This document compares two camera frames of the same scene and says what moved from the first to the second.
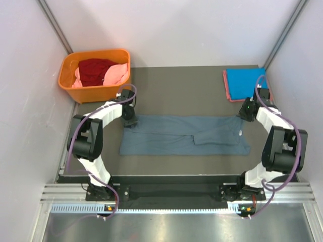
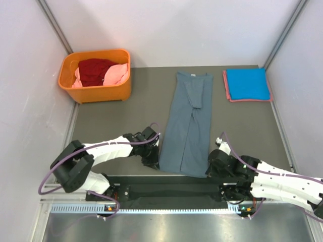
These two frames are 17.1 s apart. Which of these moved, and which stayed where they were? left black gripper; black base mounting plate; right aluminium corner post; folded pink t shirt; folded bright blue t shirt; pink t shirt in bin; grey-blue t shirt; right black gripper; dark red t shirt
Moved: left black gripper; right black gripper; grey-blue t shirt
Stayed: right aluminium corner post; pink t shirt in bin; dark red t shirt; black base mounting plate; folded bright blue t shirt; folded pink t shirt
